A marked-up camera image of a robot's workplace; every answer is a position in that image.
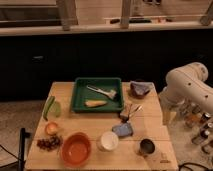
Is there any red yellow apple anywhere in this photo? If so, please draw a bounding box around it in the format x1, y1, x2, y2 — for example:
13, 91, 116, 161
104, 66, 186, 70
45, 122, 59, 135

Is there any metal cup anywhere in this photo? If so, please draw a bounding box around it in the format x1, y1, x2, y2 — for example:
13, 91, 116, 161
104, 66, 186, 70
139, 139, 155, 156

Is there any small brown block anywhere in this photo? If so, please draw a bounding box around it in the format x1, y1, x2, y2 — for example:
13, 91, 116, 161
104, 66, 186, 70
119, 104, 131, 121

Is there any orange bowl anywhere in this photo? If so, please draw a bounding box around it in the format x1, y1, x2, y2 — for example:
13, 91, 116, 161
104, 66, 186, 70
60, 132, 91, 168

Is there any green plastic tray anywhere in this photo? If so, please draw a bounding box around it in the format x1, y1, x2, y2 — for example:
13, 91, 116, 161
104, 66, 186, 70
71, 77, 124, 113

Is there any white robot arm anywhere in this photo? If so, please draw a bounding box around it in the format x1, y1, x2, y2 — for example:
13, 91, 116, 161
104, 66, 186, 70
158, 62, 213, 125

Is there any light green vegetable piece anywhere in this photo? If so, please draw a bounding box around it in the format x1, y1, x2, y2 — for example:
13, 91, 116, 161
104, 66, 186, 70
52, 101, 61, 117

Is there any blue sponge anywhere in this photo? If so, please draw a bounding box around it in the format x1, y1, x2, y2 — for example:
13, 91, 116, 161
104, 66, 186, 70
112, 122, 133, 137

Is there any yellow banana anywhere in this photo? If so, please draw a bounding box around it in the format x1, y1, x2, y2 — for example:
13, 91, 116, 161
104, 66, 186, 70
85, 100, 107, 107

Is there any white cup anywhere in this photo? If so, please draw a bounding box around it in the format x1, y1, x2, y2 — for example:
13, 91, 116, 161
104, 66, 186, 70
97, 131, 119, 151

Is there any dark grape bunch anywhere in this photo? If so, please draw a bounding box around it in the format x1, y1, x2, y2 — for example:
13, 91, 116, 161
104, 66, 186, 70
37, 135, 63, 151

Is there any spice bottles rack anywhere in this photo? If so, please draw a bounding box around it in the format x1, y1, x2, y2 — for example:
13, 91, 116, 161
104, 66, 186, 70
179, 106, 213, 156

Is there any black stand on floor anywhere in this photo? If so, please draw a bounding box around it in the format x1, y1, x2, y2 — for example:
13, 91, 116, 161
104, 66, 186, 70
18, 128, 31, 171

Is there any wooden table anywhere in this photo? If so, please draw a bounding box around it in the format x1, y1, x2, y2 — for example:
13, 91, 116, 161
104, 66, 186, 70
24, 81, 180, 171

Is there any green pepper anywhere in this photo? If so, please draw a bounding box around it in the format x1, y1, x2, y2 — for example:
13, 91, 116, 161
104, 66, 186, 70
42, 96, 55, 121

